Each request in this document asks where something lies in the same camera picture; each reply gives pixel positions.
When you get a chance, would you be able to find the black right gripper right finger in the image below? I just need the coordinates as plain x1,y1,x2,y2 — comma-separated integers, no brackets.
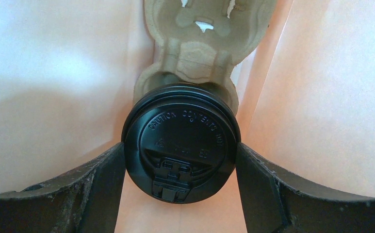
236,143,375,233

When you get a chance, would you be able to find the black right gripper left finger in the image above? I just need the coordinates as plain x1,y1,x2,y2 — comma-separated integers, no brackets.
0,143,126,233

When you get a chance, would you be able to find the black plastic cup lid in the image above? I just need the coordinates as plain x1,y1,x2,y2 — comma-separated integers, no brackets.
121,83,241,204

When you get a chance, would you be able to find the orange paper bag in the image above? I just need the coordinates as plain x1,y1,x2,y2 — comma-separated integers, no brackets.
0,0,375,233

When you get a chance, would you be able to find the single cardboard cup carrier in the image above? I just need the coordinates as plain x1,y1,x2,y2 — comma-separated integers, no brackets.
133,0,277,113

